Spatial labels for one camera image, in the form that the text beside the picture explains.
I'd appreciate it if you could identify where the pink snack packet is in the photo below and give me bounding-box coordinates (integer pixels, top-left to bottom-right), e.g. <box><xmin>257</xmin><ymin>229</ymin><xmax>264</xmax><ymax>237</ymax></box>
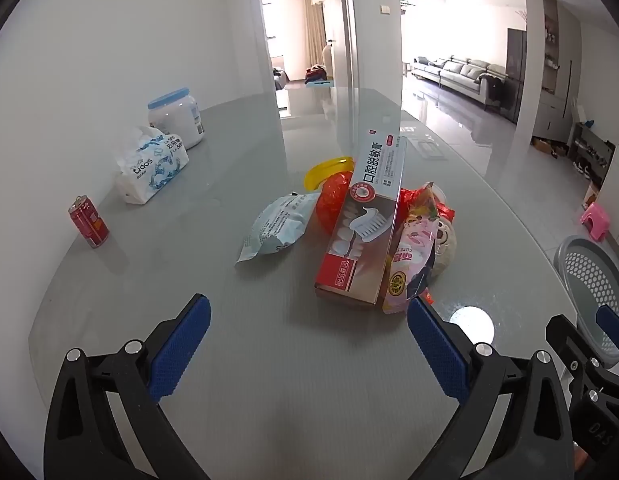
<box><xmin>381</xmin><ymin>210</ymin><xmax>440</xmax><ymax>315</ymax></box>

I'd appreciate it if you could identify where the white door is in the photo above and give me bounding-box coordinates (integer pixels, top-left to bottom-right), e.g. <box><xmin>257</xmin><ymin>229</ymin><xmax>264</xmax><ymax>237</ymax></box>
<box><xmin>324</xmin><ymin>0</ymin><xmax>360</xmax><ymax>91</ymax></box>

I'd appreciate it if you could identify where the red drink can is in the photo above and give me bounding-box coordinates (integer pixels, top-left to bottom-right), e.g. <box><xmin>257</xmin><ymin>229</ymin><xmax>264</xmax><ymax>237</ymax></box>
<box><xmin>68</xmin><ymin>195</ymin><xmax>110</xmax><ymax>249</ymax></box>

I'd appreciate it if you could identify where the white blue tissue pack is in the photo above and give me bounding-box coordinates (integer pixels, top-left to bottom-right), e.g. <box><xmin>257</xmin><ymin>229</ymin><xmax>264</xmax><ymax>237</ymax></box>
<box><xmin>114</xmin><ymin>125</ymin><xmax>191</xmax><ymax>205</ymax></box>

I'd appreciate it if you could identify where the dark tall cabinet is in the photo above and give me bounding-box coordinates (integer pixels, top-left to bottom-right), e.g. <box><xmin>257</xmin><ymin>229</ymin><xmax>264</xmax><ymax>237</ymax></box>
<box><xmin>504</xmin><ymin>27</ymin><xmax>527</xmax><ymax>125</ymax></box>

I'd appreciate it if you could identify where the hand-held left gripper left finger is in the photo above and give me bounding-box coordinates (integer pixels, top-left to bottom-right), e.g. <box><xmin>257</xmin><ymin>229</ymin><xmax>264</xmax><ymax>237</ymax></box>
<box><xmin>43</xmin><ymin>293</ymin><xmax>212</xmax><ymax>480</ymax></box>

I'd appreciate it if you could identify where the grey sofa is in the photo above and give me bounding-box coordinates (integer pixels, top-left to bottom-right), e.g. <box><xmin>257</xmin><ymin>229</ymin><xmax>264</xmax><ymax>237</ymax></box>
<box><xmin>412</xmin><ymin>55</ymin><xmax>510</xmax><ymax>111</ymax></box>

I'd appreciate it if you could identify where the grey shelf cabinet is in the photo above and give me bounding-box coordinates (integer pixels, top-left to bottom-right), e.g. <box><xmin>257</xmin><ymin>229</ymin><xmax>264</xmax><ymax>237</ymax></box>
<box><xmin>534</xmin><ymin>0</ymin><xmax>575</xmax><ymax>141</ymax></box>

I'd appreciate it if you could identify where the dark jacket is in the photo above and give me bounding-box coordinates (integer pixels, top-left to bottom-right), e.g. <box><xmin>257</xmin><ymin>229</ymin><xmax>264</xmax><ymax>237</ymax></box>
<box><xmin>477</xmin><ymin>72</ymin><xmax>505</xmax><ymax>108</ymax></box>

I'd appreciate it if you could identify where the white cartoon face packet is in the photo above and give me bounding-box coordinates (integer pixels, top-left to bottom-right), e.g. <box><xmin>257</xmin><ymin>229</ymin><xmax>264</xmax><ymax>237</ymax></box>
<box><xmin>428</xmin><ymin>215</ymin><xmax>458</xmax><ymax>281</ymax></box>

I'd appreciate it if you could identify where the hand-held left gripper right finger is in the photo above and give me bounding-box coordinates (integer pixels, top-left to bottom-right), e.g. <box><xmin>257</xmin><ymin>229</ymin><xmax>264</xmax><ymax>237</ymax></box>
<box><xmin>407</xmin><ymin>296</ymin><xmax>575</xmax><ymax>480</ymax></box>

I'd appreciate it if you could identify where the red orange snack wrapper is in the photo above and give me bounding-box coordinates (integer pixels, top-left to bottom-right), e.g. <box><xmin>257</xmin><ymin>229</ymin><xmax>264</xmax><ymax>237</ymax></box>
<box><xmin>399</xmin><ymin>182</ymin><xmax>457</xmax><ymax>222</ymax></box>

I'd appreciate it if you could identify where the white jar with blue lid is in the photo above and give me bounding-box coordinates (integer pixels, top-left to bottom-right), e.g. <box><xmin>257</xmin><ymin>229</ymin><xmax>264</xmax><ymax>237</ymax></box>
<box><xmin>148</xmin><ymin>88</ymin><xmax>206</xmax><ymax>150</ymax></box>

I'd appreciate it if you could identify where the white low cabinet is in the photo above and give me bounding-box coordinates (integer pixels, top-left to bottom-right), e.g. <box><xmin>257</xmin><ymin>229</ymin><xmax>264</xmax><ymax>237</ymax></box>
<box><xmin>602</xmin><ymin>145</ymin><xmax>619</xmax><ymax>241</ymax></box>

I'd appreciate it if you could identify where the light blue wrapper packet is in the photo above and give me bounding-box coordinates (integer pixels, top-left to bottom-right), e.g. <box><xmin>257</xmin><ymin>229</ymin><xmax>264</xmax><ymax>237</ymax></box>
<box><xmin>235</xmin><ymin>191</ymin><xmax>323</xmax><ymax>264</ymax></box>

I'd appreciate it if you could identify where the beige curtain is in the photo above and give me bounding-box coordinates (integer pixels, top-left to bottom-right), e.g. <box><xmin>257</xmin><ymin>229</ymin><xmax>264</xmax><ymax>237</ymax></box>
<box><xmin>304</xmin><ymin>0</ymin><xmax>326</xmax><ymax>73</ymax></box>

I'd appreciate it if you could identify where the shoe rack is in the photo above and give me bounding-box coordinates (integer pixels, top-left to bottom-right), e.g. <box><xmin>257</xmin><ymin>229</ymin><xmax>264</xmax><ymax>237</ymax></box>
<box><xmin>567</xmin><ymin>121</ymin><xmax>617</xmax><ymax>181</ymax></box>

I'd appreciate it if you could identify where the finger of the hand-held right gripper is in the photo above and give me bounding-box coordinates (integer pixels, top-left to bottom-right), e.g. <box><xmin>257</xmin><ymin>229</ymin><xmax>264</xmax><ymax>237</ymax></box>
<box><xmin>596</xmin><ymin>305</ymin><xmax>619</xmax><ymax>361</ymax></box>
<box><xmin>546</xmin><ymin>314</ymin><xmax>599</xmax><ymax>377</ymax></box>

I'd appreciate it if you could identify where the yellow plastic cup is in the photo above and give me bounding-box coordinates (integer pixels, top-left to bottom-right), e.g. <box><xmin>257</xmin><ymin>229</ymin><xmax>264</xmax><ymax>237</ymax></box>
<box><xmin>304</xmin><ymin>156</ymin><xmax>355</xmax><ymax>192</ymax></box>

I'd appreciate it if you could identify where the red white toothpaste box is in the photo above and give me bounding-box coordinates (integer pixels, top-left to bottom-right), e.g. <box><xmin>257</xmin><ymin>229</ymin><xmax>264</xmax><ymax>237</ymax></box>
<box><xmin>314</xmin><ymin>129</ymin><xmax>408</xmax><ymax>311</ymax></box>

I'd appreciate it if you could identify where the grey perforated plastic basket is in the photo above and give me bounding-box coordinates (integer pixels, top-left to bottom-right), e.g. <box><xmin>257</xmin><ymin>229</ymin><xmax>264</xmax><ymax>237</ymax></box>
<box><xmin>553</xmin><ymin>235</ymin><xmax>619</xmax><ymax>368</ymax></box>

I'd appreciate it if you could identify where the orange white box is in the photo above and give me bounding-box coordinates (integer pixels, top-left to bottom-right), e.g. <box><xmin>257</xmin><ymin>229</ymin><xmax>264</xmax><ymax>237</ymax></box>
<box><xmin>582</xmin><ymin>182</ymin><xmax>603</xmax><ymax>211</ymax></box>

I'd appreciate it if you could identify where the pink plastic stool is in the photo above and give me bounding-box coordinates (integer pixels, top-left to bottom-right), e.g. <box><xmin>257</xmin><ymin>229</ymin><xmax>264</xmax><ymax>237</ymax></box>
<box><xmin>579</xmin><ymin>203</ymin><xmax>611</xmax><ymax>241</ymax></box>

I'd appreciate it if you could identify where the red plastic bag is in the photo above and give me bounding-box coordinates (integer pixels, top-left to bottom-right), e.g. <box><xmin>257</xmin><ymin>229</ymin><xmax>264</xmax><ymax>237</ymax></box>
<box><xmin>315</xmin><ymin>172</ymin><xmax>407</xmax><ymax>235</ymax></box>

